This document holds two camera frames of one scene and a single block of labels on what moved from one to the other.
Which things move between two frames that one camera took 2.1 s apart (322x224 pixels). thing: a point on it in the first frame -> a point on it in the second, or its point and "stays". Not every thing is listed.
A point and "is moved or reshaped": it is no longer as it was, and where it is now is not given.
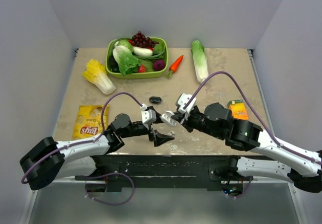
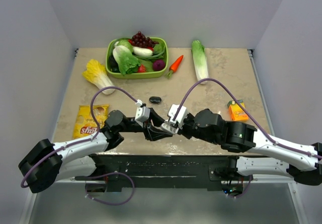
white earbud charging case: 166,118 is moved or reshaped
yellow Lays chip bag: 88,122 stays
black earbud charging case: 155,99 stays
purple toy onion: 158,65 stays
